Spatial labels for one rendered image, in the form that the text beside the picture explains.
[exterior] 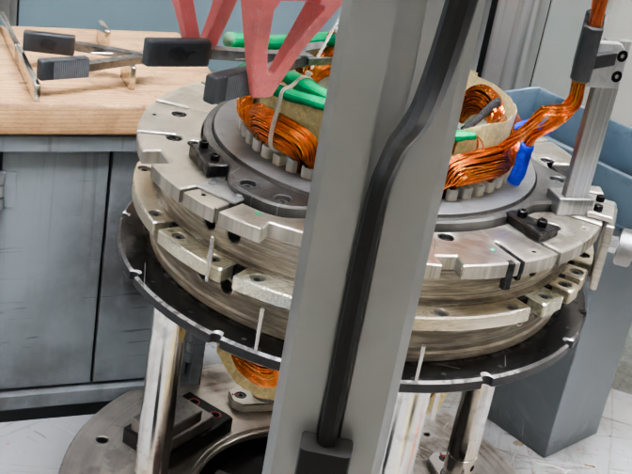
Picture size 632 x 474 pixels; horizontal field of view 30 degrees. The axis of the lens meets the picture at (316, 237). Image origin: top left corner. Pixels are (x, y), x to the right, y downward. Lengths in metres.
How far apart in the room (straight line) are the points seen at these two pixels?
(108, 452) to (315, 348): 0.69
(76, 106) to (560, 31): 2.35
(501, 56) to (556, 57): 1.93
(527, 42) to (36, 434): 0.62
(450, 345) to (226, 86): 0.21
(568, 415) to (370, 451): 0.80
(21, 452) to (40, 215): 0.20
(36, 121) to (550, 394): 0.50
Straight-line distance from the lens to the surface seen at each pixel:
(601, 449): 1.14
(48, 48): 0.96
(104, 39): 1.03
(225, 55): 0.71
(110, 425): 1.00
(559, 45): 3.16
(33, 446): 1.01
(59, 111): 0.90
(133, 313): 1.01
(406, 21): 0.26
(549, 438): 1.09
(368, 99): 0.26
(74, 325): 1.00
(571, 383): 1.07
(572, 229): 0.76
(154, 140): 0.77
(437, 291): 0.70
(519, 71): 1.24
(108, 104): 0.91
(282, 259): 0.69
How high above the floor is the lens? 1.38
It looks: 26 degrees down
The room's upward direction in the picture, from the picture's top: 10 degrees clockwise
